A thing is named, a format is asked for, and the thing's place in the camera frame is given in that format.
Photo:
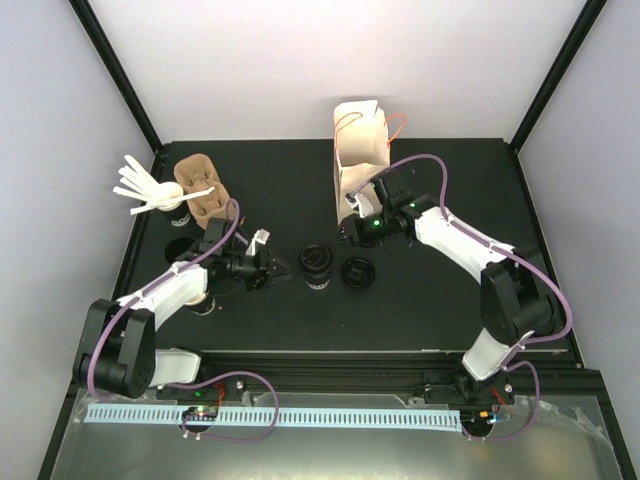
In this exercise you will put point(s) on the right black frame post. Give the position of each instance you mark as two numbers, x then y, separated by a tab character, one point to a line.
576	37

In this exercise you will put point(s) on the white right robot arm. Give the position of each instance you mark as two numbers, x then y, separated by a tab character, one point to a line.
519	303

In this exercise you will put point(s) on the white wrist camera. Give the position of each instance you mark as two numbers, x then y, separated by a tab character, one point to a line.
258	240
360	204

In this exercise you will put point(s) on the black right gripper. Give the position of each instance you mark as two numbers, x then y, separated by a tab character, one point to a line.
355	233

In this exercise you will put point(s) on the light blue slotted cable duct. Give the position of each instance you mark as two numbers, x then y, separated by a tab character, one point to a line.
285	417

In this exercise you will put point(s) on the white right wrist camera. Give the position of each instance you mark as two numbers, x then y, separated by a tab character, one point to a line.
360	204

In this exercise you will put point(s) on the black frame post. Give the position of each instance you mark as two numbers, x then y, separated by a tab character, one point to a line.
576	37
103	47

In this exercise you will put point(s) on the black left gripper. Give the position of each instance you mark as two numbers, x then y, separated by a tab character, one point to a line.
265	265

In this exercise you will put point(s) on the left black frame post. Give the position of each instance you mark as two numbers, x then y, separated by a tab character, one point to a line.
103	47

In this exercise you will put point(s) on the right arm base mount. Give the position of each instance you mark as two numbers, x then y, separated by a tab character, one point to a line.
457	387

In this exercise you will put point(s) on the white plastic stirrers bundle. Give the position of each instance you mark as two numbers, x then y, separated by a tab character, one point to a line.
137	183

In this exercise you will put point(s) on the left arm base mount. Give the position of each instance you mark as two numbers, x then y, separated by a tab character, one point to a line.
228	389

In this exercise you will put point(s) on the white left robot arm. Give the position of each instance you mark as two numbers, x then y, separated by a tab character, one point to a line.
117	352

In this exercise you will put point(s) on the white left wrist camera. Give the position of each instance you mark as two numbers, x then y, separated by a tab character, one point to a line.
258	240

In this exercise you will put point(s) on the cream bear-print paper bag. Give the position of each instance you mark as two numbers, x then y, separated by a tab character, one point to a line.
363	134

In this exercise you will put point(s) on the black paper coffee cup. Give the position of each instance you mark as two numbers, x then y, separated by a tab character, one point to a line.
202	304
317	282

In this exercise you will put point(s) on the black aluminium front rail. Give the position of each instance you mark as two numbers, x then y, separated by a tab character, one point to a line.
380	373

